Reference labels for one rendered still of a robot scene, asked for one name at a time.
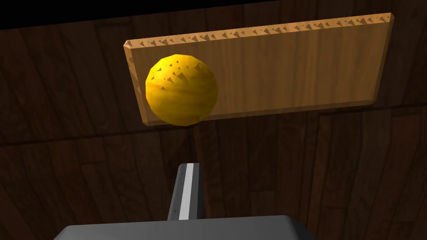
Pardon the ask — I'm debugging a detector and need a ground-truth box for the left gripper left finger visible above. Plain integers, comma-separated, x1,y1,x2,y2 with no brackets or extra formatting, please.
168,163,188,221

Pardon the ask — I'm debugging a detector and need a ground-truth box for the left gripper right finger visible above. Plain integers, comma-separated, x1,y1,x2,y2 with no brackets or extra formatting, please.
179,162,205,220

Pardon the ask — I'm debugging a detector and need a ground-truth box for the yellow round fruit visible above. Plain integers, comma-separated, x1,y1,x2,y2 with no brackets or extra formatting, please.
145,54,219,127

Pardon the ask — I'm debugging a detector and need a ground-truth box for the wooden cutting board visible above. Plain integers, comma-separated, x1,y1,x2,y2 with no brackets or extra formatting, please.
123,12,395,127

